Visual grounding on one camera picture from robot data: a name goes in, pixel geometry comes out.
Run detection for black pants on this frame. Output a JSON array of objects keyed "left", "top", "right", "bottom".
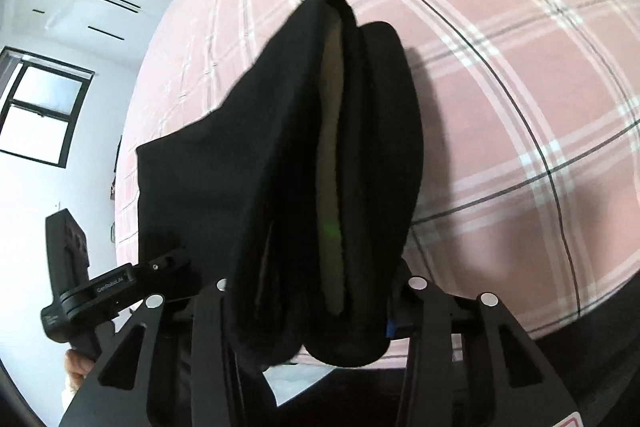
[{"left": 137, "top": 0, "right": 423, "bottom": 367}]

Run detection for person's left hand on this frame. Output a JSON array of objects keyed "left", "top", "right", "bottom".
[{"left": 64, "top": 349, "right": 96, "bottom": 392}]

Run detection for dark framed window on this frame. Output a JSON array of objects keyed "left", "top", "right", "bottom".
[{"left": 1, "top": 46, "right": 94, "bottom": 168}]

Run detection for pink plaid bed sheet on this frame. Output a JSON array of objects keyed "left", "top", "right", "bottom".
[{"left": 115, "top": 0, "right": 639, "bottom": 401}]

